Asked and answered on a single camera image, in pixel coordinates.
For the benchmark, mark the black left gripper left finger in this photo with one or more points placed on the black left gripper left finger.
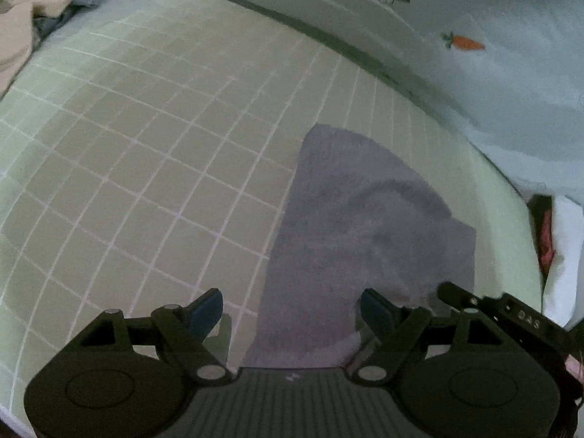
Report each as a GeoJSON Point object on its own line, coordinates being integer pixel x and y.
{"type": "Point", "coordinates": [177, 334]}

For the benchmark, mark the green grid cutting mat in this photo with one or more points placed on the green grid cutting mat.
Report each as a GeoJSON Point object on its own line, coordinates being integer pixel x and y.
{"type": "Point", "coordinates": [147, 149]}

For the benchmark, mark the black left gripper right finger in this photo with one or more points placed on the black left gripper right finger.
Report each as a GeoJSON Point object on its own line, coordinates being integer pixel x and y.
{"type": "Point", "coordinates": [405, 334]}

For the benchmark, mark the red knitted garment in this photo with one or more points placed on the red knitted garment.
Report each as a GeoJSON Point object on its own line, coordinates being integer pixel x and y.
{"type": "Point", "coordinates": [541, 208]}

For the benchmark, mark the light green carrot duvet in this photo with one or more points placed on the light green carrot duvet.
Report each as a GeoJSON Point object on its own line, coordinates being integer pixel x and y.
{"type": "Point", "coordinates": [507, 74]}

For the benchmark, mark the grey sweatpants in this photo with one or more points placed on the grey sweatpants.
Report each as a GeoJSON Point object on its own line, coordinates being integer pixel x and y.
{"type": "Point", "coordinates": [357, 217]}

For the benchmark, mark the beige cloth garment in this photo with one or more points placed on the beige cloth garment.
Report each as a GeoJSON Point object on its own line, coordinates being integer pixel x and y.
{"type": "Point", "coordinates": [18, 34]}

